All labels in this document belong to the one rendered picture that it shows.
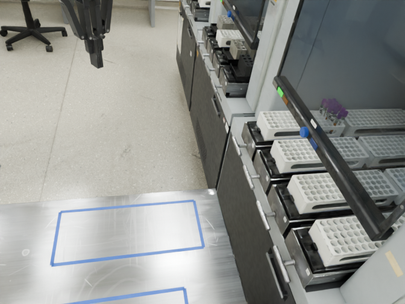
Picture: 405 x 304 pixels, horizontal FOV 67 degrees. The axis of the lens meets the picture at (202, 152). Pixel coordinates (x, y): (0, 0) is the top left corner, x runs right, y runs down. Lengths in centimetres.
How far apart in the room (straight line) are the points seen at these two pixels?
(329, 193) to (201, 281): 43
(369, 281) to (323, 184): 28
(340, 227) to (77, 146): 178
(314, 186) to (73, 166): 157
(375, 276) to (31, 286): 72
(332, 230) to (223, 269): 30
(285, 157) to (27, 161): 168
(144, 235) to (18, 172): 149
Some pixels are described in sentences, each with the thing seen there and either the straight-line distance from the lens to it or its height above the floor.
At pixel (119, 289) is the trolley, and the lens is 73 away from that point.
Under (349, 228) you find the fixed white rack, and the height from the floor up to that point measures 86.
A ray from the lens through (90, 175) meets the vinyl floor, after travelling 204.
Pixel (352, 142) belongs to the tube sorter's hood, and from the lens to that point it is 77.
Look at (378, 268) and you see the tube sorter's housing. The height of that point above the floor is 91.
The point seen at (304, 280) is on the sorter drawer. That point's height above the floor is 76.
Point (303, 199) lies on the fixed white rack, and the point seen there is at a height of 86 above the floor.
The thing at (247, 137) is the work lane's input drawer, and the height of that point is 78.
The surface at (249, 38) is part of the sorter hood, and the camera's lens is 134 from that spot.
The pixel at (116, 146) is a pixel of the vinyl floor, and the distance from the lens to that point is 221.
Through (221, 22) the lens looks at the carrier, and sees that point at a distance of 179.
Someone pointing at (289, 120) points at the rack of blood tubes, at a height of 86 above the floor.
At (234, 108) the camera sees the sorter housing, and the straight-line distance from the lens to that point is 135.
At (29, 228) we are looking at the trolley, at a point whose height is 82.
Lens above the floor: 149
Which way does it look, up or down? 43 degrees down
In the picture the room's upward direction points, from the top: 9 degrees clockwise
